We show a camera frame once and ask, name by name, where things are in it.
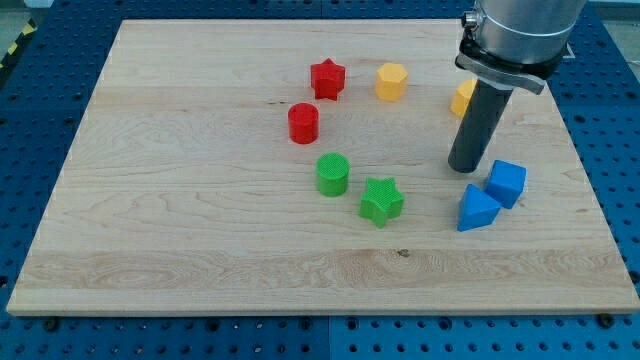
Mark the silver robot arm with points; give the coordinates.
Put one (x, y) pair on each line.
(516, 43)

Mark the light wooden board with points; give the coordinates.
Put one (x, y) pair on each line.
(183, 195)

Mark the red cylinder block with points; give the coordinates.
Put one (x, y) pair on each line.
(303, 123)

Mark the green cylinder block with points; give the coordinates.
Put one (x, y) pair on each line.
(332, 170)

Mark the dark grey cylindrical pointer rod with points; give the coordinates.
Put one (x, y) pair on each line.
(483, 112)

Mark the yellow block behind rod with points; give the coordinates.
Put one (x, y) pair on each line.
(462, 96)

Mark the red star block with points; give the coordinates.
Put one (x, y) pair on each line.
(327, 79)

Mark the blue triangle block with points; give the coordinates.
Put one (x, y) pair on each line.
(476, 209)

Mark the yellow hexagon block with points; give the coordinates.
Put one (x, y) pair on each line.
(391, 82)

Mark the blue cube block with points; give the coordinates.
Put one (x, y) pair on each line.
(506, 182)

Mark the green star block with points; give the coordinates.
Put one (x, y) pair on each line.
(381, 201)

